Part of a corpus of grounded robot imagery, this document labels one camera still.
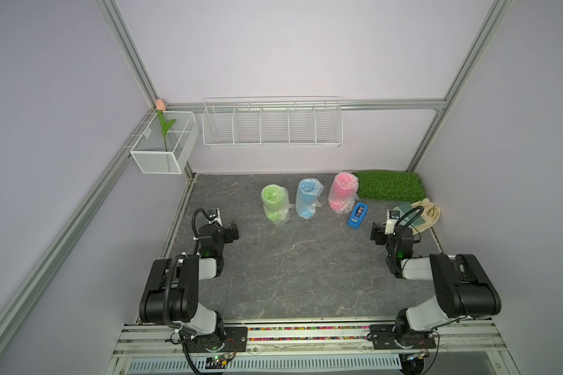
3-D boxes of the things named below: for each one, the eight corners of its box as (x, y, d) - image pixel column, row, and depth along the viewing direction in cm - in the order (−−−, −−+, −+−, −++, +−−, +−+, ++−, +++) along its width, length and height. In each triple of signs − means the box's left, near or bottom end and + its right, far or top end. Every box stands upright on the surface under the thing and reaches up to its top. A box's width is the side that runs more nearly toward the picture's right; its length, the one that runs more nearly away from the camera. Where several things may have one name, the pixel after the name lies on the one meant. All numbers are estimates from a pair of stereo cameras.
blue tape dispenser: (345, 224, 102) (347, 220, 99) (355, 205, 109) (356, 200, 106) (358, 230, 100) (360, 226, 97) (368, 210, 107) (370, 205, 104)
